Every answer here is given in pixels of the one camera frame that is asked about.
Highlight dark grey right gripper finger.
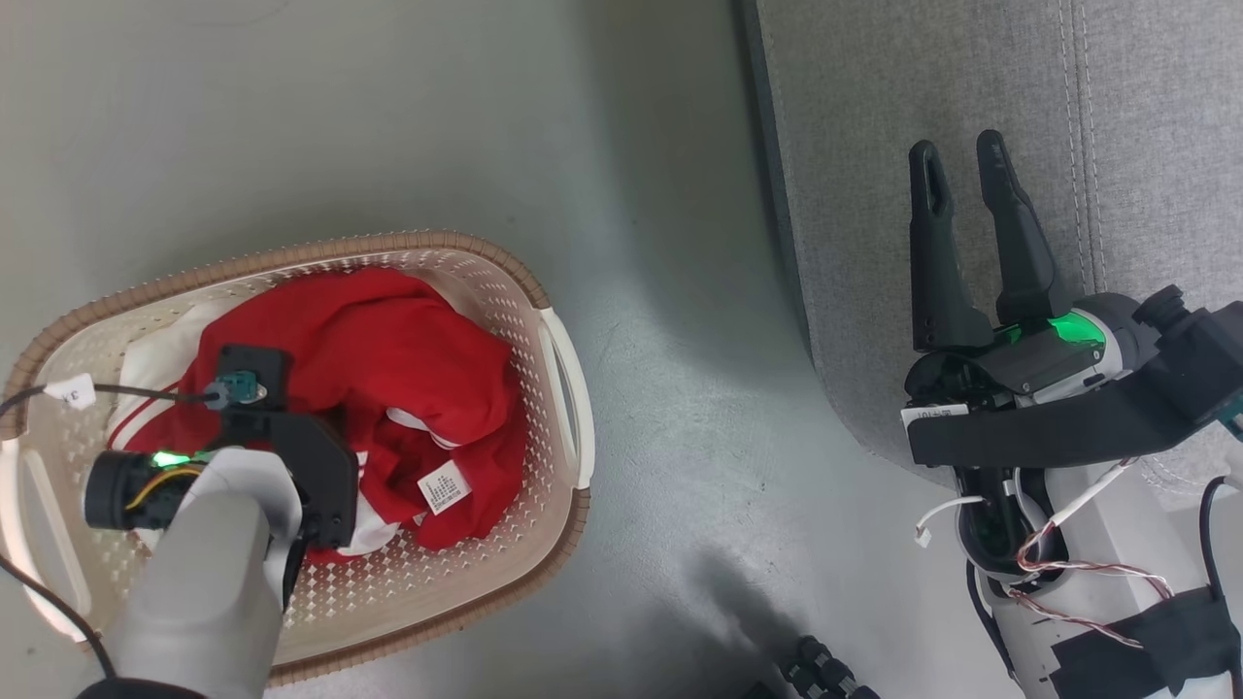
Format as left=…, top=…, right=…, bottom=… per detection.
left=975, top=129, right=1071, bottom=327
left=907, top=140, right=997, bottom=353

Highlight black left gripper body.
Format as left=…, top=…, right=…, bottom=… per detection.
left=221, top=408, right=360, bottom=550

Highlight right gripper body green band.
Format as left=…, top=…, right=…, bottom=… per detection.
left=903, top=292, right=1149, bottom=411

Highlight white basket with brown rim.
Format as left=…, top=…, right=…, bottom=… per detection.
left=0, top=230, right=595, bottom=686

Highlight grey fabric sofa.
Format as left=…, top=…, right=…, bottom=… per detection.
left=736, top=0, right=1243, bottom=498

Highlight black ribbed connector cluster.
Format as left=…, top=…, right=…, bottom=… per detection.
left=746, top=635, right=881, bottom=699

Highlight teal left camera connector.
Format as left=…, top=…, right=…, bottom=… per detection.
left=202, top=373, right=267, bottom=411

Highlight thin white loose wire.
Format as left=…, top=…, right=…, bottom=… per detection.
left=914, top=495, right=988, bottom=548

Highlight black left camera cable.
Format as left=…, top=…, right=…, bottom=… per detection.
left=0, top=383, right=222, bottom=681

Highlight black camera cable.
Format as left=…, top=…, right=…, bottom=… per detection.
left=1199, top=476, right=1243, bottom=622
left=0, top=383, right=222, bottom=681

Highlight red white twisted wires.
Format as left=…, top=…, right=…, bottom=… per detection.
left=1010, top=458, right=1176, bottom=649

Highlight black right camera cable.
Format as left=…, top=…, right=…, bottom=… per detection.
left=1199, top=476, right=1243, bottom=622

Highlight white paper cable tag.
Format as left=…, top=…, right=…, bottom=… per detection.
left=44, top=374, right=98, bottom=410

